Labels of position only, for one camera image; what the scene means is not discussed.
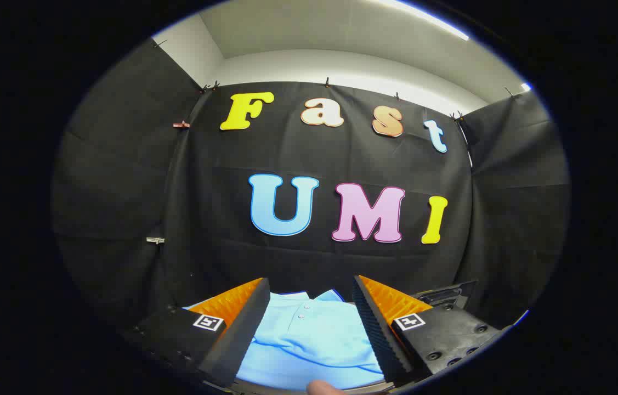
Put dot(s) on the light blue polo shirt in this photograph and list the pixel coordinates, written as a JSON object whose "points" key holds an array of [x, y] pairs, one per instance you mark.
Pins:
{"points": [[308, 340]]}

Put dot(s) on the black backdrop cloth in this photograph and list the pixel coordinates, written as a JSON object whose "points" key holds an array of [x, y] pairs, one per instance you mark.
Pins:
{"points": [[341, 159]]}

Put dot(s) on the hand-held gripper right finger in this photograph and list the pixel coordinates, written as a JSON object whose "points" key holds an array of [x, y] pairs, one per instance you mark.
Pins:
{"points": [[374, 323]]}

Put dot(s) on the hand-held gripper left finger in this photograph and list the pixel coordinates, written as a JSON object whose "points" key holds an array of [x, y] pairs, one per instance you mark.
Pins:
{"points": [[243, 329]]}

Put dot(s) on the pink clip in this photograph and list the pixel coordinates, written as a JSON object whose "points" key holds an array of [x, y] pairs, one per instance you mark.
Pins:
{"points": [[181, 125]]}

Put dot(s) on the silver clip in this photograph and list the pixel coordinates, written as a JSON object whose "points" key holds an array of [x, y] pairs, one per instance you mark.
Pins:
{"points": [[155, 240]]}

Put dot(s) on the row of small black clips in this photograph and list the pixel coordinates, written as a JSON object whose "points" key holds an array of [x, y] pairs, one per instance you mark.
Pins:
{"points": [[327, 82]]}

